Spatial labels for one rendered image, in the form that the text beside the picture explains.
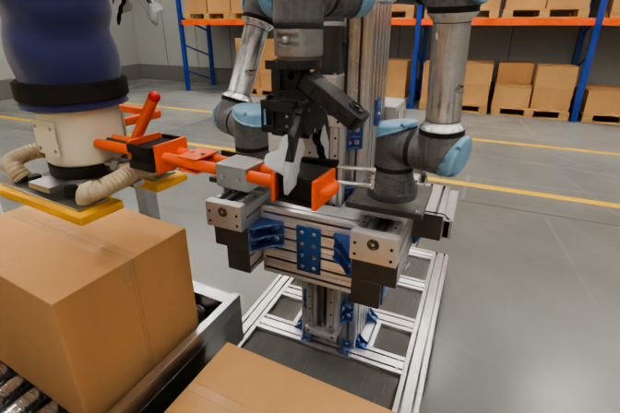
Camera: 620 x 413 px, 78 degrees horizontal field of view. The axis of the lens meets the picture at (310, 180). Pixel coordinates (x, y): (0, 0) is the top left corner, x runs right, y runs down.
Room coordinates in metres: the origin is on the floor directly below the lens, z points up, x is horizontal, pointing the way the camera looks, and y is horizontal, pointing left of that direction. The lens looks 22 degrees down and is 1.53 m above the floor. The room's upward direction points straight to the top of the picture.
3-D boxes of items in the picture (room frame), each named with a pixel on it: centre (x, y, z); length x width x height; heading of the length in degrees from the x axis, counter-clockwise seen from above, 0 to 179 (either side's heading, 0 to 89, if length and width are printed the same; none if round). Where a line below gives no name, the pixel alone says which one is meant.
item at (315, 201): (0.60, 0.01, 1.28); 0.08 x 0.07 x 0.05; 62
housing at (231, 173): (0.67, 0.13, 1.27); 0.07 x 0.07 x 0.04; 62
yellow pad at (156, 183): (0.97, 0.49, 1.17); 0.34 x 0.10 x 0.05; 62
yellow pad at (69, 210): (0.80, 0.58, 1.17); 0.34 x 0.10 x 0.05; 62
